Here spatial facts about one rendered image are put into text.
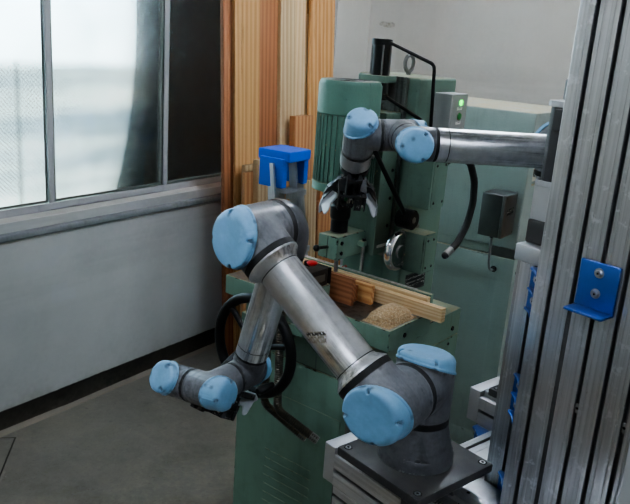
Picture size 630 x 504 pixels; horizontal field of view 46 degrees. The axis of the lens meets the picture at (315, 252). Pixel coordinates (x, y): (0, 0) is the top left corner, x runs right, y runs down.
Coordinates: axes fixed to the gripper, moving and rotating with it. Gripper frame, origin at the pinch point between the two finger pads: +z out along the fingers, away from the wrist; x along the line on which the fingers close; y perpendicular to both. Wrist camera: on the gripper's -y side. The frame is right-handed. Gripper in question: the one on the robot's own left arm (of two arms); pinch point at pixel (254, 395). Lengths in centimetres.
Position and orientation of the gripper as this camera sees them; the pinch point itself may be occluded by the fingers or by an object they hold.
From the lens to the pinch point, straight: 196.9
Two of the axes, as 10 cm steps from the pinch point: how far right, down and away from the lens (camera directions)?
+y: -3.8, 9.2, -1.4
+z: 5.1, 3.3, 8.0
